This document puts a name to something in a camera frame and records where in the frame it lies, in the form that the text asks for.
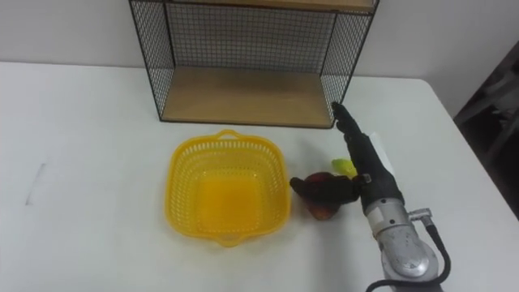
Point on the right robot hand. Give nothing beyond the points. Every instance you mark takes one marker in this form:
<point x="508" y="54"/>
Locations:
<point x="367" y="162"/>

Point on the yellow-green soft toy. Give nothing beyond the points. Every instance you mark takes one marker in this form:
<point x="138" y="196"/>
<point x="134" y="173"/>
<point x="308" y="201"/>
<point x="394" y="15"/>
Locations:
<point x="344" y="166"/>

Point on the white table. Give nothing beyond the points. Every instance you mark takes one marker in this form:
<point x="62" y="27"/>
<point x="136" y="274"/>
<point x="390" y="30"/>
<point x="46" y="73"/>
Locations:
<point x="121" y="182"/>

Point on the yellow plastic basket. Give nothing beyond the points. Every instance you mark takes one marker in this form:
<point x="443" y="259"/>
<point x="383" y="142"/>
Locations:
<point x="227" y="187"/>

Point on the dark furniture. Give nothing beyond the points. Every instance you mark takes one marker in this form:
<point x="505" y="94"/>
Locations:
<point x="492" y="121"/>

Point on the red apple soft toy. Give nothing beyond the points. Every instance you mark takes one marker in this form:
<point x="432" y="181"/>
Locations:
<point x="322" y="203"/>

